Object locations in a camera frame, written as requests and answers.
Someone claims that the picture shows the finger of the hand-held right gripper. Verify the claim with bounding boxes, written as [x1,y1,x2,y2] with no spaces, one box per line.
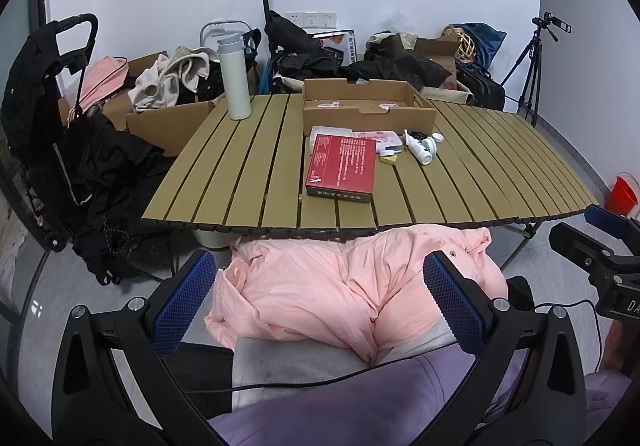
[584,204,640,237]
[548,222,640,277]

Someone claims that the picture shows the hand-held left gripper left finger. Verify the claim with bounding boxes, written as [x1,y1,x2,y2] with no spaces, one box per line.
[50,248,236,446]

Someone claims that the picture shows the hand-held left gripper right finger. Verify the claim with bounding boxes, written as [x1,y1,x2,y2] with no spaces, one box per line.
[422,250,588,446]

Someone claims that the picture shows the white plastic bottle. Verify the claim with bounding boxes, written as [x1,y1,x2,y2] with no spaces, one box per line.
[403,128,434,168]

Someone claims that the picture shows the red printed box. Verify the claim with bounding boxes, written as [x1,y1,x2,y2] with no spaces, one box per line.
[304,134,378,203]

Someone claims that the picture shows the pink printed card pouch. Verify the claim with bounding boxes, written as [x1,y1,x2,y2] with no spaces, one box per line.
[351,129,404,150]

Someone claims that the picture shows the cardboard tray box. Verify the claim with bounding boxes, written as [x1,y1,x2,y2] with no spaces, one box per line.
[301,78,438,137]

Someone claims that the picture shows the person's right hand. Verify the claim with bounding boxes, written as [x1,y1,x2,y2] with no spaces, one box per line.
[601,318,632,372]

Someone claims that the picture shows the red bucket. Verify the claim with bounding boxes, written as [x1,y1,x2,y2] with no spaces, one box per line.
[606,172,640,217]

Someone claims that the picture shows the person's grey pants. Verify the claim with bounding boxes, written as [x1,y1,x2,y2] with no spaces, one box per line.
[231,316,461,414]

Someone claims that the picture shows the pink jacket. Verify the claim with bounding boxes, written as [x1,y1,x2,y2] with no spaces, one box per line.
[205,223,508,367]

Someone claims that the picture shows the black clothing pile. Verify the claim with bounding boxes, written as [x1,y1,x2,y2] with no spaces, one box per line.
[65,113,173,287]

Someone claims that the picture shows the person's purple sweater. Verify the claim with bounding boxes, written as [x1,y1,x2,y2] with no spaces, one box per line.
[207,343,638,446]

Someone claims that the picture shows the olive slatted folding table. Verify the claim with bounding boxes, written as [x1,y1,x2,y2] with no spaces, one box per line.
[140,93,601,272]

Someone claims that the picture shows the black tripod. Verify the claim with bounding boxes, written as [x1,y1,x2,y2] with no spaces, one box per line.
[500,28,546,127]

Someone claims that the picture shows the large open cardboard box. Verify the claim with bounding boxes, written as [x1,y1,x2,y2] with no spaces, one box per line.
[57,51,226,157]

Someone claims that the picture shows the black suitcase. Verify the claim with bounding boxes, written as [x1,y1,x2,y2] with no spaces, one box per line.
[455,61,507,111]

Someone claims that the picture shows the dark blue bag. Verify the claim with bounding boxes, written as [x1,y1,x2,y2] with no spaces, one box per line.
[450,22,508,69]

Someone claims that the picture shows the wicker ball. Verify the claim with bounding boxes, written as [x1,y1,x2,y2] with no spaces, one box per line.
[442,25,481,63]

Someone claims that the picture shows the brown cardboard box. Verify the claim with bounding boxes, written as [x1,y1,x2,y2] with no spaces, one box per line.
[385,33,473,104]

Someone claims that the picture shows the beige clothes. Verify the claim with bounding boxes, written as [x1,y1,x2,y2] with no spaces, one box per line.
[127,45,221,114]

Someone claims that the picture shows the white thermos bottle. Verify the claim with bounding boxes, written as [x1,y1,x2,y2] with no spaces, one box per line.
[216,32,253,121]

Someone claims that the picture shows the pink garment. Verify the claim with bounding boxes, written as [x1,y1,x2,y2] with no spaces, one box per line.
[75,56,130,112]

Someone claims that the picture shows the blue fabric bag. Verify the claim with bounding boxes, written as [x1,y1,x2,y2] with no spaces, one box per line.
[259,58,278,94]

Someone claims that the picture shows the black folding stroller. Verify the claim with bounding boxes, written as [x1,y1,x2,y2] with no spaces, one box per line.
[0,13,101,252]

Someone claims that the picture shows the black trolley bag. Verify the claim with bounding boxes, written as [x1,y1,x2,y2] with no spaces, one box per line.
[257,10,351,94]

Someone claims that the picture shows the printed appliance box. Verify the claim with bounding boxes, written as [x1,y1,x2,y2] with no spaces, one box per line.
[312,28,357,67]

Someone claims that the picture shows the black cable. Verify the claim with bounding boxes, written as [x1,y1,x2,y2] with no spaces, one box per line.
[185,353,426,397]
[532,298,603,374]

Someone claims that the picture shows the black video camera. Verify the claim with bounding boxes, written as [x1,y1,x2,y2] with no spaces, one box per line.
[531,12,573,43]

